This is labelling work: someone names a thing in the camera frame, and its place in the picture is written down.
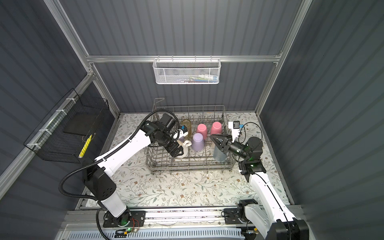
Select pink plastic cup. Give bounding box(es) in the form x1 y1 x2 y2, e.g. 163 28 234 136
210 122 223 135
197 124 208 140

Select yellow transparent cup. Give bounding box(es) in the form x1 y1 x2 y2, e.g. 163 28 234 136
181 119 192 134

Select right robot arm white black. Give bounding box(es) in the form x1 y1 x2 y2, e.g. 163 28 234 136
210 135 310 240

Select black wire wall basket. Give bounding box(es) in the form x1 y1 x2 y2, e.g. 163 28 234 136
24 91 109 164

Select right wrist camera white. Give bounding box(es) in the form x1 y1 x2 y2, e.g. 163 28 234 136
228 121 241 142

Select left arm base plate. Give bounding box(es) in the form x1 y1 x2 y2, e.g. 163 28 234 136
103 211 147 228

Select white vented front panel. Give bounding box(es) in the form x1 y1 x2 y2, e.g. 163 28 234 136
67 227 245 240

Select floral table mat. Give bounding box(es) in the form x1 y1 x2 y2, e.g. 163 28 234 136
109 112 290 207

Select white mesh wall basket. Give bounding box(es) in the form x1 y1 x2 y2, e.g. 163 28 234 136
153 58 222 85

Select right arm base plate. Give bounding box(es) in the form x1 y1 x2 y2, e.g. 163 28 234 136
221 208 247 225

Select items in white basket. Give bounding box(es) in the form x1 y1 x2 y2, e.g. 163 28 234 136
178 75 219 84

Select blue transparent cup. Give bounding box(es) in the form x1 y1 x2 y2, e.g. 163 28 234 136
213 146 227 163

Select large lilac plastic cup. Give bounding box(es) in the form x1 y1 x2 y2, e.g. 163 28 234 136
192 133 205 152

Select white ceramic mug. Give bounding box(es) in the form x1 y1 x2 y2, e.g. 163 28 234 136
176 140 192 159

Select grey wire dish rack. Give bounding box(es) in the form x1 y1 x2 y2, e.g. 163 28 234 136
146 98 235 173

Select yellow brush in basket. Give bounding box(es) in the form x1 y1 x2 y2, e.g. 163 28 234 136
78 135 93 159

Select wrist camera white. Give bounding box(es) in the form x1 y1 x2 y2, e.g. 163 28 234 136
228 121 241 142
177 125 189 139

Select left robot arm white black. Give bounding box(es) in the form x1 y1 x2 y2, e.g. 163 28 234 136
59 110 188 218

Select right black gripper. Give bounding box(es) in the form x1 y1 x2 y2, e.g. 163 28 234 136
210 134 249 162

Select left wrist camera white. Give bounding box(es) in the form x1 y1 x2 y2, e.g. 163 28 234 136
177 125 189 139

